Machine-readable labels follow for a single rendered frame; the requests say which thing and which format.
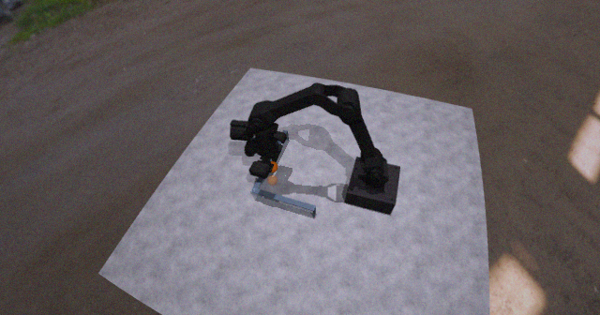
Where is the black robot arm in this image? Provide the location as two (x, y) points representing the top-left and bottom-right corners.
(230, 82), (389, 192)

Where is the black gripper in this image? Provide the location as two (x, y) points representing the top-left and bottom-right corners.
(249, 131), (287, 179)

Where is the clear blue l-shaped wall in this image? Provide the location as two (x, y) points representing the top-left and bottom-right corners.
(251, 177), (316, 218)

